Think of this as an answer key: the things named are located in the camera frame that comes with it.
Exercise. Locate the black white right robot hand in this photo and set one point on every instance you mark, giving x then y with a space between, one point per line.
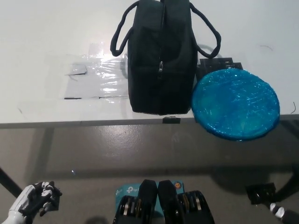
278 211

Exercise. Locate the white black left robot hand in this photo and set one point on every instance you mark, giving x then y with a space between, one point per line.
30 200

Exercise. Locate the blue plate stack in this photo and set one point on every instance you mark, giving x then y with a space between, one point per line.
233 105

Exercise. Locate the black fabric zip bag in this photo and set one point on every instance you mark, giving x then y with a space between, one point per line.
144 81

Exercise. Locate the black table leg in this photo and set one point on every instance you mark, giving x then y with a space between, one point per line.
288 184
9 182

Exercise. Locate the teal tp-link box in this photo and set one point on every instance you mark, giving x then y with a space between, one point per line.
127 190

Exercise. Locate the thin black thread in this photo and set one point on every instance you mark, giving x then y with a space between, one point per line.
294 105
266 46

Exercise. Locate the small grey paper patch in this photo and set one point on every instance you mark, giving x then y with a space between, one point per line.
76 69

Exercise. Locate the small black tape strip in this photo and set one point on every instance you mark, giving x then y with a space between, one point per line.
171 120

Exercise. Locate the clear plastic sheet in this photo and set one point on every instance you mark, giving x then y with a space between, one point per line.
105 77

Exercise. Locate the black tape square marker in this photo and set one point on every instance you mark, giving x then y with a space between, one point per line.
210 66

